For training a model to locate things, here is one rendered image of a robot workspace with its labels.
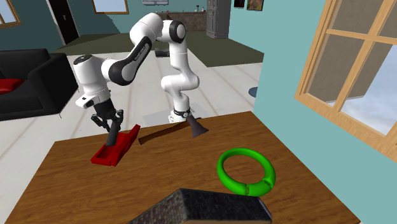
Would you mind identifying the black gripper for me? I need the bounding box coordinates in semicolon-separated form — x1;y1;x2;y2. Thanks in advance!
90;98;125;134

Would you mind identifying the dark grey upright block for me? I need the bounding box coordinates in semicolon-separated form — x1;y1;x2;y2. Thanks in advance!
105;121;122;147

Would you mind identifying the red open case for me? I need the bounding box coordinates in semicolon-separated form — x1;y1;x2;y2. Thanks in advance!
90;123;141;167

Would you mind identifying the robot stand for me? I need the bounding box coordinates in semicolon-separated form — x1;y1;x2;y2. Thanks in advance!
143;103;212;125

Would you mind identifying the black sofa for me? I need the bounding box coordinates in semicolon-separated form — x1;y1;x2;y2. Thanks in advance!
0;48;79;122

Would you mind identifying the brown wooden table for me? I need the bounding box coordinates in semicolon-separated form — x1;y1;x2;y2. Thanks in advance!
4;111;362;224

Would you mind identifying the red cushion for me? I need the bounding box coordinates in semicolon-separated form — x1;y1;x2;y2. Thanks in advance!
0;78;25;95

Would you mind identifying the black door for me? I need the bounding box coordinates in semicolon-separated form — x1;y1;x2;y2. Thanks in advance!
46;0;81;46

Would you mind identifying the small wooden-framed window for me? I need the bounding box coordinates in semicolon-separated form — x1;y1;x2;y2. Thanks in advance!
0;0;23;30
91;0;130;15

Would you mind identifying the dark grey textured box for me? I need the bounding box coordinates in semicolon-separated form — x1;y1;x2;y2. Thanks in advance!
127;188;273;224

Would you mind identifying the dark kitchen counter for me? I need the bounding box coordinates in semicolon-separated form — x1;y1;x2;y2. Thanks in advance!
155;11;208;32

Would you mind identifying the large wooden-framed window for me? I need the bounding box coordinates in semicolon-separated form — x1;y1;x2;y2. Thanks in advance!
294;0;397;164

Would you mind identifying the green ring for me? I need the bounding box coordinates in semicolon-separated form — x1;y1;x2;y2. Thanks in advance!
216;148;277;197

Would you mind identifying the brown wall picture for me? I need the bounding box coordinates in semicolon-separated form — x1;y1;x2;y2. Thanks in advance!
246;0;265;12

